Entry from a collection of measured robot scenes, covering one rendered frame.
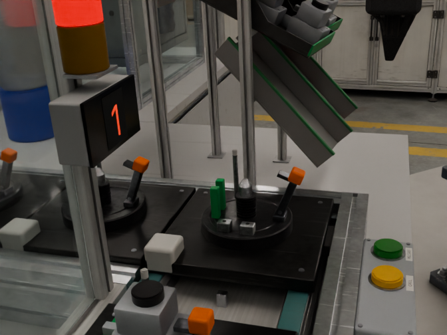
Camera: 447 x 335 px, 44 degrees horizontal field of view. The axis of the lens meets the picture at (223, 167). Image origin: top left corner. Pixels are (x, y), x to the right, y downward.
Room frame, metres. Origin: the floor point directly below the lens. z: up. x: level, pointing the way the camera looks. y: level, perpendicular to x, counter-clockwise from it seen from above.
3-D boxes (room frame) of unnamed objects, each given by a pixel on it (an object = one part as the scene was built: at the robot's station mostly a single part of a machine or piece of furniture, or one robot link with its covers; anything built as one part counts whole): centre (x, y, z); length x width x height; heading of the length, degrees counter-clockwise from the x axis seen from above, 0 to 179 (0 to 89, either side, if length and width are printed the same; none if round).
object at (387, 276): (0.60, -0.21, 0.96); 0.04 x 0.04 x 0.02
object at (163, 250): (0.74, -0.03, 1.01); 0.24 x 0.24 x 0.13; 72
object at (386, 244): (0.66, -0.23, 0.96); 0.04 x 0.04 x 0.02
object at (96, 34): (0.60, 0.14, 1.28); 0.05 x 0.05 x 0.05
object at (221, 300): (0.62, 0.01, 0.92); 0.01 x 0.01 x 0.04; 72
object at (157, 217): (0.82, 0.20, 1.01); 0.24 x 0.24 x 0.13; 72
